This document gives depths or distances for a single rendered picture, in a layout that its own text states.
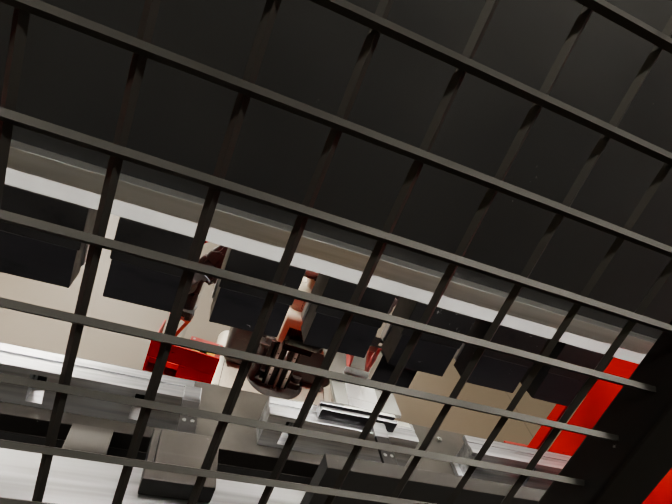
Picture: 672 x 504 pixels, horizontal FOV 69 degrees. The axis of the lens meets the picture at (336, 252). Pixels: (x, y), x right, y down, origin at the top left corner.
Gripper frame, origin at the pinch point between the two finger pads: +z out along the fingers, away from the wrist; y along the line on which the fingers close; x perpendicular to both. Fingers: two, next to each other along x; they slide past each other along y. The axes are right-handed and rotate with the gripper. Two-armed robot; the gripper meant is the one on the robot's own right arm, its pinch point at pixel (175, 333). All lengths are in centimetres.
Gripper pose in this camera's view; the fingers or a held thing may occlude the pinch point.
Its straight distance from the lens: 160.9
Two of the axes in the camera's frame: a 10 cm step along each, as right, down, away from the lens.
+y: 1.2, 1.5, -9.8
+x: 9.3, 3.4, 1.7
